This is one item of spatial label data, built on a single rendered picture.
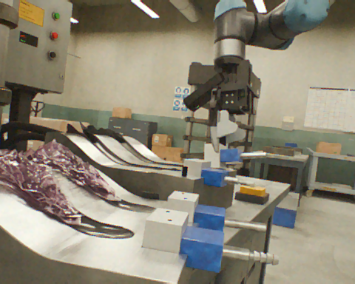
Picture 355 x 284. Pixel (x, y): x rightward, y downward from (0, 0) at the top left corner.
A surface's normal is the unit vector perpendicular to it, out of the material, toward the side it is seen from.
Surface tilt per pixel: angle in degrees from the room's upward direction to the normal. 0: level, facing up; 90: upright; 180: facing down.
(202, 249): 90
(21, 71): 90
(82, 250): 0
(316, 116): 90
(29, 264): 90
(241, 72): 82
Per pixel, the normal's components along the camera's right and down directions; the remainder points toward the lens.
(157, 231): -0.16, 0.04
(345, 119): -0.41, 0.00
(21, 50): 0.89, 0.13
